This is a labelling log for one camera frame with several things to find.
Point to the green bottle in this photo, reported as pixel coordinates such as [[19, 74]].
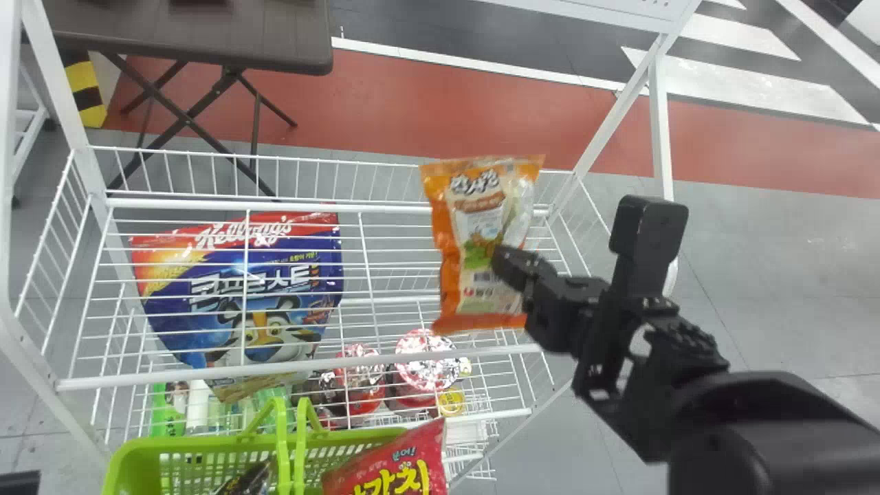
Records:
[[165, 412]]

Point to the yellow black striped post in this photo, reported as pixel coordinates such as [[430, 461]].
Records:
[[85, 86]]

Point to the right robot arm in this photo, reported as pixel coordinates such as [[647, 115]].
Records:
[[742, 433]]

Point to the white bottle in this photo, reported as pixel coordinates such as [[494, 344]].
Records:
[[198, 405]]

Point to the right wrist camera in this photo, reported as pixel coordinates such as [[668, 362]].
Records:
[[646, 234]]

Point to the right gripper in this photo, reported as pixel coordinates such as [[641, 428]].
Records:
[[560, 309]]

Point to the orange snack packet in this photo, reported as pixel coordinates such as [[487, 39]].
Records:
[[474, 220]]

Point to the red snack packet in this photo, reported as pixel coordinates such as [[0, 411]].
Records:
[[392, 467]]

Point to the yellow can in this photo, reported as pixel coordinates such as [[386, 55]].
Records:
[[451, 402]]

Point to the green basket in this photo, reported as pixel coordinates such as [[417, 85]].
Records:
[[206, 460]]

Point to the dark brown side table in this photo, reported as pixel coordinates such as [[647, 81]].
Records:
[[206, 34]]

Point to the blue cereal bag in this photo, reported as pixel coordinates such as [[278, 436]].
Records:
[[227, 289]]

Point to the black snack packet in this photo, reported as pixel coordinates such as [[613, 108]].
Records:
[[244, 480]]

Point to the red noodle cup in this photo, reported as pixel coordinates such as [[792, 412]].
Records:
[[427, 368], [359, 385]]

